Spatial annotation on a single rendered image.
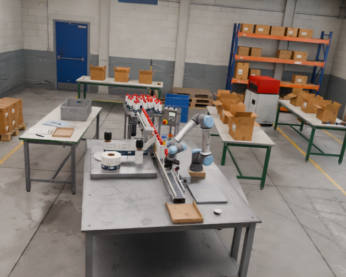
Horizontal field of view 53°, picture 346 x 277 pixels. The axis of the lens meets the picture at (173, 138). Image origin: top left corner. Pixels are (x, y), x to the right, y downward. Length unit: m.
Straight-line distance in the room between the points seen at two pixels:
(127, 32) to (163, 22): 1.18
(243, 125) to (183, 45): 6.31
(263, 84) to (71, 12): 6.14
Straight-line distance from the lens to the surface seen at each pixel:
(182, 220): 2.89
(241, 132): 5.25
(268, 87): 9.05
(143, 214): 2.97
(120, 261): 3.46
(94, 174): 3.55
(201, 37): 11.22
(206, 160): 3.56
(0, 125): 7.08
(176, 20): 11.16
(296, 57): 11.14
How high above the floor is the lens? 2.38
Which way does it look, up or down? 19 degrees down
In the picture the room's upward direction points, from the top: 5 degrees clockwise
